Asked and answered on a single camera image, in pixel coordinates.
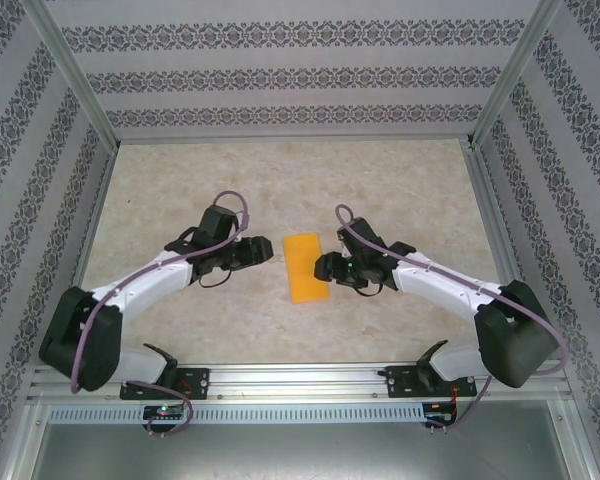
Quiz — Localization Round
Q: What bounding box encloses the left gripper thin black cable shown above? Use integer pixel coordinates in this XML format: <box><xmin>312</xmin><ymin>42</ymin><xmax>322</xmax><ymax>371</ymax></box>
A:
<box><xmin>198</xmin><ymin>267</ymin><xmax>235</xmax><ymax>289</ymax></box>

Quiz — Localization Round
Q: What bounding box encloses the gripper thin black cable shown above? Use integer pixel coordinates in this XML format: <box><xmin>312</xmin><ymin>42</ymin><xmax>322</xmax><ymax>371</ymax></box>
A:
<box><xmin>354</xmin><ymin>279</ymin><xmax>390</xmax><ymax>298</ymax></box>
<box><xmin>198</xmin><ymin>267</ymin><xmax>235</xmax><ymax>289</ymax></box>

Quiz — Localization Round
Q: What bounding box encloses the slotted grey cable duct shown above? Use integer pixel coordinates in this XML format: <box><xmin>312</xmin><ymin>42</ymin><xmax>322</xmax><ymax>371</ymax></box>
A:
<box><xmin>47</xmin><ymin>402</ymin><xmax>431</xmax><ymax>425</ymax></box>

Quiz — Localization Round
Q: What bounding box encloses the right gripper thin black cable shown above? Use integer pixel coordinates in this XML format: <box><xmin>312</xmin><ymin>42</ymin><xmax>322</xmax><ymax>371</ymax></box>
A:
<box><xmin>354</xmin><ymin>279</ymin><xmax>390</xmax><ymax>298</ymax></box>

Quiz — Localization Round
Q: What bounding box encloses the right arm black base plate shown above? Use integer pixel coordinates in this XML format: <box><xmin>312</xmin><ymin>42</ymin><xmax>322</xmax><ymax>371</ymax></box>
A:
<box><xmin>387</xmin><ymin>364</ymin><xmax>480</xmax><ymax>400</ymax></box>

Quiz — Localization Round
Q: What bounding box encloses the aluminium mounting rail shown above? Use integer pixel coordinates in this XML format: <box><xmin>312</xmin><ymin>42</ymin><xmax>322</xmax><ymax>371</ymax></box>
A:
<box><xmin>27</xmin><ymin>362</ymin><xmax>574</xmax><ymax>404</ymax></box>

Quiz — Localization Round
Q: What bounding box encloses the aluminium frame side rail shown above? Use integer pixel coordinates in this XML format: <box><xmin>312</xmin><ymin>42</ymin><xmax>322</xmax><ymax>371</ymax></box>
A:
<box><xmin>462</xmin><ymin>144</ymin><xmax>549</xmax><ymax>361</ymax></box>
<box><xmin>49</xmin><ymin>144</ymin><xmax>120</xmax><ymax>366</ymax></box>

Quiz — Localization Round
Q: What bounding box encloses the aluminium frame back rail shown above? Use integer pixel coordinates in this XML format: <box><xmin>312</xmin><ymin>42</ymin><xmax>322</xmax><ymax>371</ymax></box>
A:
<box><xmin>114</xmin><ymin>131</ymin><xmax>474</xmax><ymax>146</ymax></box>

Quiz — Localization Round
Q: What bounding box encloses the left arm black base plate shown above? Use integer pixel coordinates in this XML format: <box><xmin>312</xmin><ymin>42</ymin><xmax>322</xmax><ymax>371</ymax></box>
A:
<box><xmin>119</xmin><ymin>367</ymin><xmax>212</xmax><ymax>401</ymax></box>

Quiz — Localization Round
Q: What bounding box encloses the grey sheet metal shelf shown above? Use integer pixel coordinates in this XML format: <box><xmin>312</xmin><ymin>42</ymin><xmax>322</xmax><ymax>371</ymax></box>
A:
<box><xmin>9</xmin><ymin>402</ymin><xmax>596</xmax><ymax>480</ymax></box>

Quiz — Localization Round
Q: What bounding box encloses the aluminium frame post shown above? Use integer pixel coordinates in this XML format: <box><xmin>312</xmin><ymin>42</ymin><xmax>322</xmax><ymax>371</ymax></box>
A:
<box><xmin>23</xmin><ymin>0</ymin><xmax>120</xmax><ymax>151</ymax></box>
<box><xmin>467</xmin><ymin>0</ymin><xmax>564</xmax><ymax>149</ymax></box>

